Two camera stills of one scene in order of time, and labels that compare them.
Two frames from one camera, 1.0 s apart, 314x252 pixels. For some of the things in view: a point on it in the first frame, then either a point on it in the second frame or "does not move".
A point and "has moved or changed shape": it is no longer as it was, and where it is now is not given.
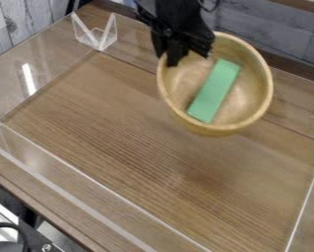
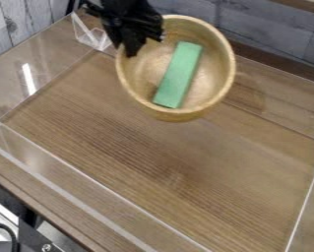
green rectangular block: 214,91 -> 176,78
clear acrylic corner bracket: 97,37 does not move
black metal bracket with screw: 41,236 does not move
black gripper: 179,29 -> 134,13
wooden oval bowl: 216,94 has moved or changed shape
